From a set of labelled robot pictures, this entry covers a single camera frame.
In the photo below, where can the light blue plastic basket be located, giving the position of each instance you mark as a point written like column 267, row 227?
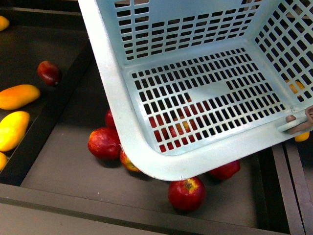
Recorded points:
column 196, row 84

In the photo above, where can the dark red mango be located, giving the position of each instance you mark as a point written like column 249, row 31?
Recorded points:
column 49, row 73

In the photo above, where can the orange yellow mango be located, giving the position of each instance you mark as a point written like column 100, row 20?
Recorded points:
column 18, row 96

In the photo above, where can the red apple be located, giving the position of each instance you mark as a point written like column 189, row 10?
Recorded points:
column 104, row 143
column 226, row 171
column 187, row 195

